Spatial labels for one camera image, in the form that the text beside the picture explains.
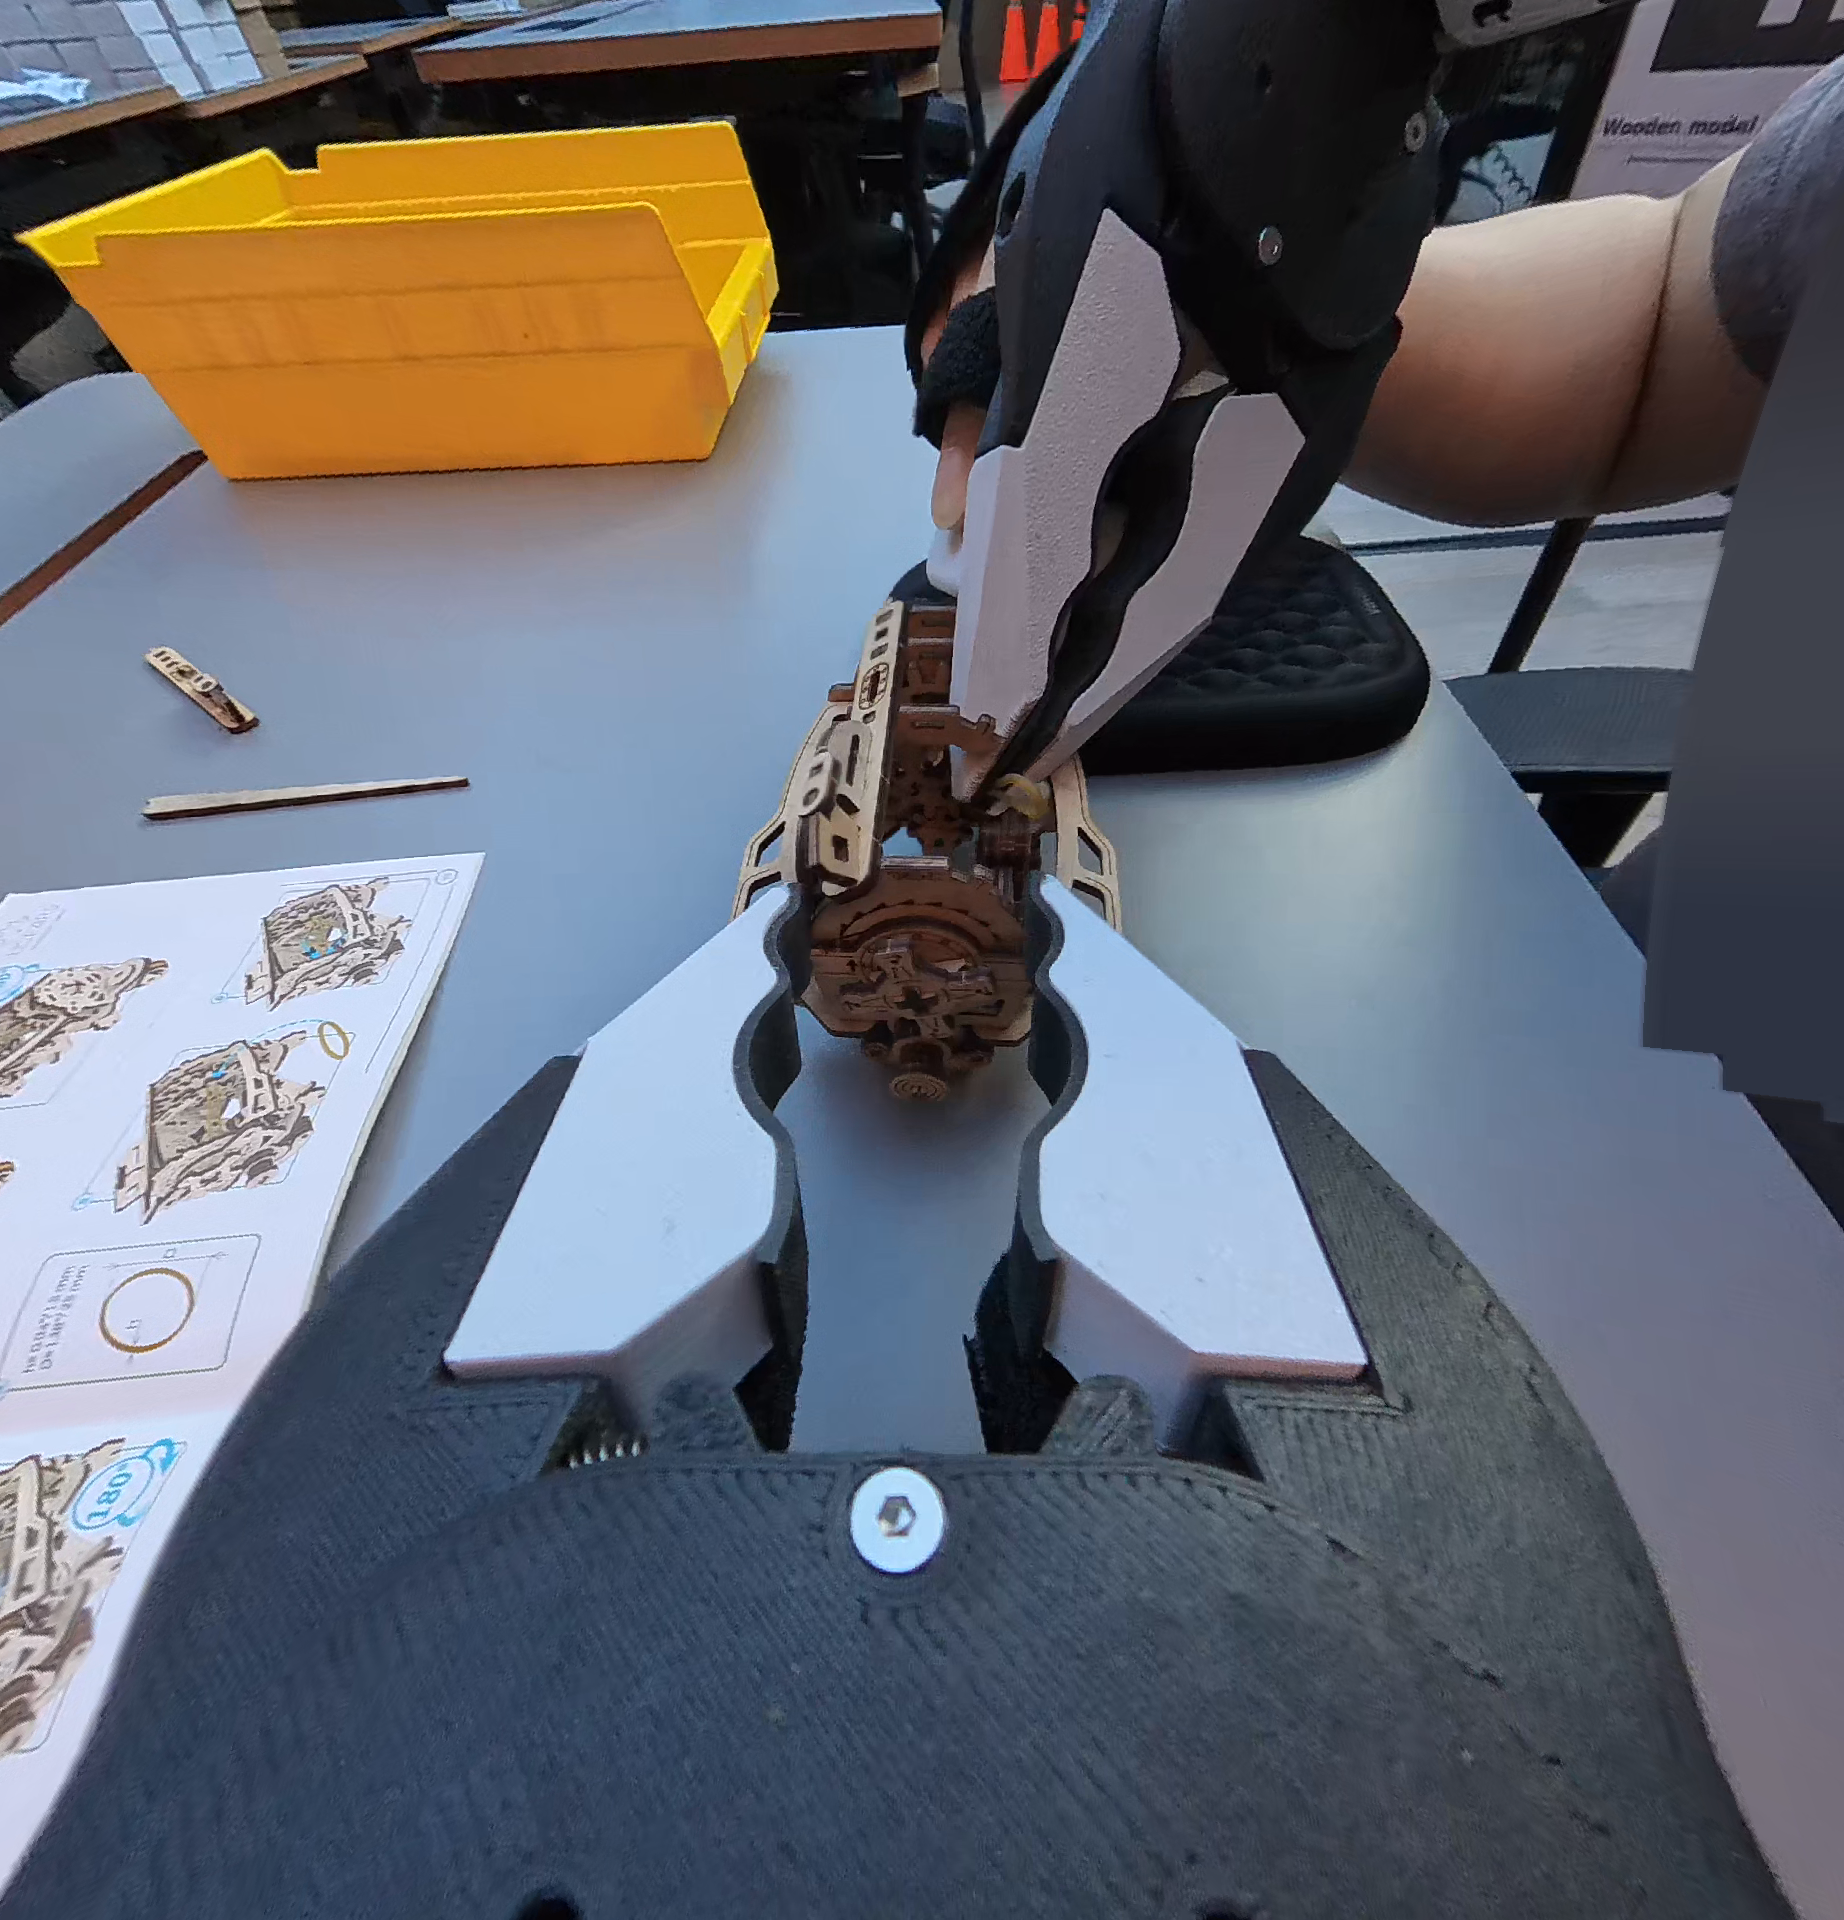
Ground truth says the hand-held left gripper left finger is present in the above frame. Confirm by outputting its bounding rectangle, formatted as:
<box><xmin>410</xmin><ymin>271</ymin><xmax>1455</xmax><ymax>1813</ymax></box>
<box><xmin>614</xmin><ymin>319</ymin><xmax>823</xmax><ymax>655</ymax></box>
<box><xmin>441</xmin><ymin>886</ymin><xmax>813</xmax><ymax>1455</ymax></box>

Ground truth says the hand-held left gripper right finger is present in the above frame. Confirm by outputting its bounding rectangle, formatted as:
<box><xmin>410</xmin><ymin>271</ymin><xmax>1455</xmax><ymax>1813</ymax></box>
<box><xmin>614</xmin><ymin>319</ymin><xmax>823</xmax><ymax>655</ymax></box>
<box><xmin>966</xmin><ymin>880</ymin><xmax>1379</xmax><ymax>1456</ymax></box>

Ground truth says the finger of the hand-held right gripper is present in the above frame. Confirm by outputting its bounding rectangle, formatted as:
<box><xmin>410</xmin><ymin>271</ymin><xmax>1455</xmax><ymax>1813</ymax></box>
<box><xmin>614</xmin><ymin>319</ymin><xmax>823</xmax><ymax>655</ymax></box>
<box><xmin>1002</xmin><ymin>381</ymin><xmax>1307</xmax><ymax>792</ymax></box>
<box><xmin>944</xmin><ymin>205</ymin><xmax>1221</xmax><ymax>791</ymax></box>

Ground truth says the wooden mechanical model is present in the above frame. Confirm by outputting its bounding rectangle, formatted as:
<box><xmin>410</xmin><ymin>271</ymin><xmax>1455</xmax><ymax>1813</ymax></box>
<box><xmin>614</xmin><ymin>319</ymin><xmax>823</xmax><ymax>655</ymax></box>
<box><xmin>732</xmin><ymin>595</ymin><xmax>1128</xmax><ymax>1111</ymax></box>

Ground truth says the person's right forearm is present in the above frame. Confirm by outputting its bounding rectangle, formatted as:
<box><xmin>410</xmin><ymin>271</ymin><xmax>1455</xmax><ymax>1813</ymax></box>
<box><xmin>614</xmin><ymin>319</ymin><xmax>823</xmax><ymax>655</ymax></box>
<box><xmin>1334</xmin><ymin>38</ymin><xmax>1844</xmax><ymax>530</ymax></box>

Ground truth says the small wooden model part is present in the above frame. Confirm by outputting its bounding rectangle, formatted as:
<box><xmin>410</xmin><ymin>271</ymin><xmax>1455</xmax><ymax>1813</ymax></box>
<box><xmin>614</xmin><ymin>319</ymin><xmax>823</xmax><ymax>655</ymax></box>
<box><xmin>146</xmin><ymin>649</ymin><xmax>260</xmax><ymax>737</ymax></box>

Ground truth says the person's right hand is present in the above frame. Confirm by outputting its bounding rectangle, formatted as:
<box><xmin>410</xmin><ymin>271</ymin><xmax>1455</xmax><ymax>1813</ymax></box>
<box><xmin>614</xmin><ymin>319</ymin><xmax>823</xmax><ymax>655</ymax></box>
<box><xmin>929</xmin><ymin>394</ymin><xmax>1002</xmax><ymax>532</ymax></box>

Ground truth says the black mesh chair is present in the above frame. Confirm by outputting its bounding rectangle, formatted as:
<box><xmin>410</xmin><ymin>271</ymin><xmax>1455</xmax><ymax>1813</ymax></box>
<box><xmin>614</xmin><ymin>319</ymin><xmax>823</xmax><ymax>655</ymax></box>
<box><xmin>888</xmin><ymin>512</ymin><xmax>1744</xmax><ymax>872</ymax></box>

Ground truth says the printed paper sign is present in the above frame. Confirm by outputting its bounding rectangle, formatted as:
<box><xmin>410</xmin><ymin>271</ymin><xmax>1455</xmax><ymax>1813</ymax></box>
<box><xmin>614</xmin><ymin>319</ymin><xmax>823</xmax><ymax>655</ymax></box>
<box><xmin>1574</xmin><ymin>0</ymin><xmax>1844</xmax><ymax>202</ymax></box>

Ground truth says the illustrated instruction booklet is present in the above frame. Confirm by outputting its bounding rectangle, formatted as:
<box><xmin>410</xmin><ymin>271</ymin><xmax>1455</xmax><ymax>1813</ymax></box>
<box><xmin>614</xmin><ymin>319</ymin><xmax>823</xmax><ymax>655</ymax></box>
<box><xmin>0</xmin><ymin>850</ymin><xmax>485</xmax><ymax>1864</ymax></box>

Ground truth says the thin wooden stick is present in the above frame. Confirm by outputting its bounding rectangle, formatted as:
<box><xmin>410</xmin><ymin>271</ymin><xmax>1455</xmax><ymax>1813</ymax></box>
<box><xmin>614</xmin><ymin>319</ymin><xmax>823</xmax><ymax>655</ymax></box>
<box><xmin>143</xmin><ymin>776</ymin><xmax>469</xmax><ymax>823</ymax></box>

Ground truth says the yellow plastic bin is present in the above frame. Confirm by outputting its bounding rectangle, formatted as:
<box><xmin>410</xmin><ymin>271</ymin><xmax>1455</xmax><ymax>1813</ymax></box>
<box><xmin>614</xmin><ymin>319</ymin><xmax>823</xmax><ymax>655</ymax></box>
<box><xmin>20</xmin><ymin>120</ymin><xmax>782</xmax><ymax>484</ymax></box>

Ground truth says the stack of white boxes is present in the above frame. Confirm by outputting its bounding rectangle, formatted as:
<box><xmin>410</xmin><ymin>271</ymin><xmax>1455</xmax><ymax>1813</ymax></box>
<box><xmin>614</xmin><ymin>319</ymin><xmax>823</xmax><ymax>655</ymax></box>
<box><xmin>112</xmin><ymin>0</ymin><xmax>269</xmax><ymax>63</ymax></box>

